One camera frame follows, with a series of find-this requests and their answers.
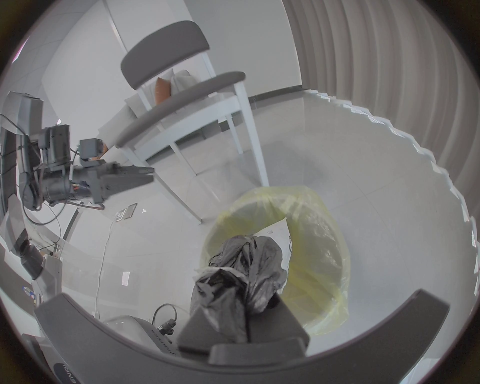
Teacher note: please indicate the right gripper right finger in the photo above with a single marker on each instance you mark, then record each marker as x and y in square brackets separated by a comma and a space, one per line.
[277, 322]

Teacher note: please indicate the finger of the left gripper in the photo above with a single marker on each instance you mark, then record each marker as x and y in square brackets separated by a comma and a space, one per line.
[138, 170]
[127, 184]

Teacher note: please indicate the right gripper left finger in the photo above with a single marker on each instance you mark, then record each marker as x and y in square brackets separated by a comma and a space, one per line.
[195, 333]

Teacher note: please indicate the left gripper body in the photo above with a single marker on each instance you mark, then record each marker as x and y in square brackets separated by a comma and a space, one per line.
[75, 183]

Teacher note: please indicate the black plastic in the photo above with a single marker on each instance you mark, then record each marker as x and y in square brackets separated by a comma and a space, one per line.
[240, 277]

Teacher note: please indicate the yellow plastic bag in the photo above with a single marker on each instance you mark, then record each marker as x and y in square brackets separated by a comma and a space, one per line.
[318, 240]

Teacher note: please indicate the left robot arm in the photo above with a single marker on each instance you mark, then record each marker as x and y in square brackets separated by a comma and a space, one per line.
[22, 108]

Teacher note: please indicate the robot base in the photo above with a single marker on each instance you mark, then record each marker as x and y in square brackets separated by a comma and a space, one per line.
[142, 330]

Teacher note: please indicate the white trash bin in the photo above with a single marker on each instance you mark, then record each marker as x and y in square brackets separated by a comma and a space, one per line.
[277, 232]

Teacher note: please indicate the orange cushion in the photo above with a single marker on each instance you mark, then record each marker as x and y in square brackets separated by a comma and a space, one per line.
[105, 149]
[163, 90]

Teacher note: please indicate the pale grey sofa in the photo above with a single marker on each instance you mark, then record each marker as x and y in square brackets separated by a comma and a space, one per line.
[120, 120]

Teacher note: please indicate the pale grey pillow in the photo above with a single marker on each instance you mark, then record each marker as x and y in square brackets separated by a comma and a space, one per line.
[183, 80]

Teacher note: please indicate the grey white-legged chair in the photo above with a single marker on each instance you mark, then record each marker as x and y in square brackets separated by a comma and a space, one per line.
[165, 48]

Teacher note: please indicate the pale grey curtain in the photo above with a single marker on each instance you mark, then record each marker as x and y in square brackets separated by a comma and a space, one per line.
[393, 75]

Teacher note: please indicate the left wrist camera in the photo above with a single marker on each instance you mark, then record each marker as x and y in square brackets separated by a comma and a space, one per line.
[90, 148]

